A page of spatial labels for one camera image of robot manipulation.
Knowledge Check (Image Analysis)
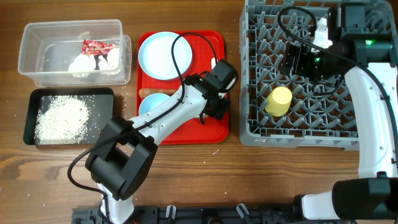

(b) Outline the yellow plastic cup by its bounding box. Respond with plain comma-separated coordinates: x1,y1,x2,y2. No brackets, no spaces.
265,86,293,117

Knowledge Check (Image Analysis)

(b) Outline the small light blue bowl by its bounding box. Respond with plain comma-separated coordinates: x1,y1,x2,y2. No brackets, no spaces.
139,93,170,115

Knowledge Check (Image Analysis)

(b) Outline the brown carrot stick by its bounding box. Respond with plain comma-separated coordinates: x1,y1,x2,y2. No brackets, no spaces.
138,88,176,99

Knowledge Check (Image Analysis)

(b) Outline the white tissue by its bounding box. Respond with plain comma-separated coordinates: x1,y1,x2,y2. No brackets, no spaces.
98,47,120,75
68,54,96,78

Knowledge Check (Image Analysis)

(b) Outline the red snack wrapper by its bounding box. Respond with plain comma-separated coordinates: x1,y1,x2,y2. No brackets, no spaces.
81,40,119,55

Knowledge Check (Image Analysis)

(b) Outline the white rice pile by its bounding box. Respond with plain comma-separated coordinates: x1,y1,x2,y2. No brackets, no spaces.
34,95,100,145

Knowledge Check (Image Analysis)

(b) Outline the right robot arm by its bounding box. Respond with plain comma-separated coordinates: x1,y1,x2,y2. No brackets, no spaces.
281,2,397,222

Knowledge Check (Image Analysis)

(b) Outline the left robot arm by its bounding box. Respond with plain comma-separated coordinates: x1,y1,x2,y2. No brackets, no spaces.
85,59,239,223

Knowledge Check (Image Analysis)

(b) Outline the grey dishwasher rack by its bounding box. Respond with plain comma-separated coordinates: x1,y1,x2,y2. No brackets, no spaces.
239,1,397,150

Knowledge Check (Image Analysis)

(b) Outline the white plastic spoon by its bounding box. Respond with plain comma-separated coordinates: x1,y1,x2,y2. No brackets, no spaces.
211,57,216,69

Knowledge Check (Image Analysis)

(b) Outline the red serving tray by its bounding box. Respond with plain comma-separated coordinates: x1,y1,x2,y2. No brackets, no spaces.
136,30,229,145

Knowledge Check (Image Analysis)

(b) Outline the large light blue plate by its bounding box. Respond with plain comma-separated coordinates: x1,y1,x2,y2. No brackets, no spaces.
138,32,193,80

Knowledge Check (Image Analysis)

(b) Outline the clear plastic bin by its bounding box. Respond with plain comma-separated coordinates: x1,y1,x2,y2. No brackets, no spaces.
17,19,132,87

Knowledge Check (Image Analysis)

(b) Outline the black plastic tray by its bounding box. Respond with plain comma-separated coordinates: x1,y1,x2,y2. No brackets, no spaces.
23,88,114,146

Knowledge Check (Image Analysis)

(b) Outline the left black cable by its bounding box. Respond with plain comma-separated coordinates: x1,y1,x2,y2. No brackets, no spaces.
67,32,218,224

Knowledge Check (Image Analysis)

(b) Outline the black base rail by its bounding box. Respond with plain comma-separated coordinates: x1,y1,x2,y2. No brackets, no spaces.
70,194,358,224

